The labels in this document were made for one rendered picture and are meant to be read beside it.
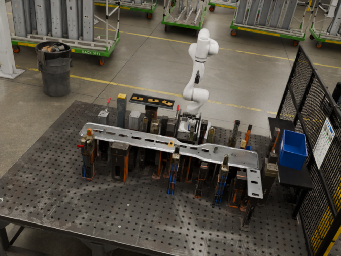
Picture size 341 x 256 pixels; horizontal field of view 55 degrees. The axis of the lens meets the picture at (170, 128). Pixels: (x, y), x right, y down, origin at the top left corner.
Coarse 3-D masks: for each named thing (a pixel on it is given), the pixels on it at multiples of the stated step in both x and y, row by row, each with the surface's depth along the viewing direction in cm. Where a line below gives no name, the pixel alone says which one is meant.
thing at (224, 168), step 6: (222, 162) 229; (222, 168) 223; (228, 168) 224; (222, 174) 224; (222, 180) 227; (216, 186) 239; (222, 186) 234; (216, 192) 235; (222, 192) 231; (216, 198) 237; (210, 204) 240; (216, 204) 239
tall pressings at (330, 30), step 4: (340, 0) 824; (340, 4) 825; (336, 8) 855; (340, 8) 825; (336, 12) 838; (340, 12) 830; (336, 16) 838; (340, 16) 834; (332, 20) 870; (336, 20) 840; (340, 20) 838; (332, 24) 852; (336, 24) 845; (340, 24) 850; (328, 28) 879; (332, 28) 851; (336, 28) 848; (340, 28) 874; (328, 32) 884; (332, 32) 854; (336, 32) 853; (340, 32) 874; (340, 36) 864
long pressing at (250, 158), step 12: (84, 132) 249; (96, 132) 250; (120, 132) 254; (132, 132) 256; (144, 132) 257; (132, 144) 243; (144, 144) 244; (156, 144) 245; (180, 144) 249; (204, 144) 252; (216, 144) 253; (192, 156) 239; (204, 156) 239; (216, 156) 241; (240, 156) 244; (252, 156) 245; (252, 168) 234
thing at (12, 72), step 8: (0, 0) 473; (0, 8) 477; (0, 16) 481; (0, 24) 488; (8, 24) 502; (0, 32) 495; (8, 32) 505; (0, 40) 502; (8, 40) 509; (0, 48) 510; (8, 48) 513; (0, 56) 517; (8, 56) 517; (8, 64) 522; (0, 72) 535; (8, 72) 530; (16, 72) 536
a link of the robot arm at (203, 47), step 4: (200, 40) 224; (204, 40) 224; (208, 40) 225; (200, 44) 225; (204, 44) 225; (208, 44) 226; (196, 48) 230; (200, 48) 227; (204, 48) 226; (208, 48) 227; (196, 52) 231; (200, 52) 228; (204, 52) 228; (208, 52) 228; (196, 56) 232; (200, 56) 230; (204, 56) 230
